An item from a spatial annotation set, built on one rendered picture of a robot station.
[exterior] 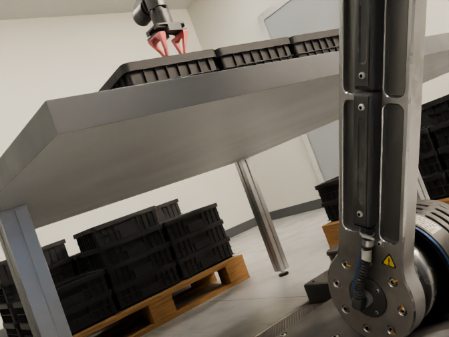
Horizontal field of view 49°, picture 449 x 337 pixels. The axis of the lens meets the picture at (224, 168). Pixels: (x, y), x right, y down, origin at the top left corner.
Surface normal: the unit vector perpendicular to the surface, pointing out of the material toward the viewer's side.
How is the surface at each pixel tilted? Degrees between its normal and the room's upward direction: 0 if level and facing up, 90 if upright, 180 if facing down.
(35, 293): 90
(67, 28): 90
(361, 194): 90
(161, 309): 90
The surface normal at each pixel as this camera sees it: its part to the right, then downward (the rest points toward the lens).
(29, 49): 0.57, -0.24
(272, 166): -0.75, 0.25
